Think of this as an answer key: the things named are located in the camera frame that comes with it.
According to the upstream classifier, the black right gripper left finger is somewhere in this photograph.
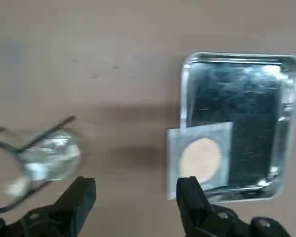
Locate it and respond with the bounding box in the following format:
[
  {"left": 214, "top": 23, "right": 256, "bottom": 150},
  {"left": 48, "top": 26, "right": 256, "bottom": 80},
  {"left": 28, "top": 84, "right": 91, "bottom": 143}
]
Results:
[{"left": 0, "top": 176, "right": 97, "bottom": 237}]

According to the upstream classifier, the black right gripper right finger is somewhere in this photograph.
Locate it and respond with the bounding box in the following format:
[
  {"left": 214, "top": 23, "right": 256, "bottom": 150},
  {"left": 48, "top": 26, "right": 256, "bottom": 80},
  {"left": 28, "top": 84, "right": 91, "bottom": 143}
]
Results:
[{"left": 176, "top": 176, "right": 291, "bottom": 237}]

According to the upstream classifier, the black tripod stand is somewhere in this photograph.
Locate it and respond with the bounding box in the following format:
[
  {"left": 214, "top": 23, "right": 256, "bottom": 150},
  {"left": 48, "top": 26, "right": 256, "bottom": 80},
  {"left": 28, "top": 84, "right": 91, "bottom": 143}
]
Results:
[{"left": 0, "top": 116, "right": 77, "bottom": 216}]

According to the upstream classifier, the steel tray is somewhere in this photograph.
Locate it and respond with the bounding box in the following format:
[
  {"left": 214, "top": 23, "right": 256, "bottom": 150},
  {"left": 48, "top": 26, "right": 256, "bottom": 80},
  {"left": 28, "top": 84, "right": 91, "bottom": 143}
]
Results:
[{"left": 179, "top": 51, "right": 296, "bottom": 204}]

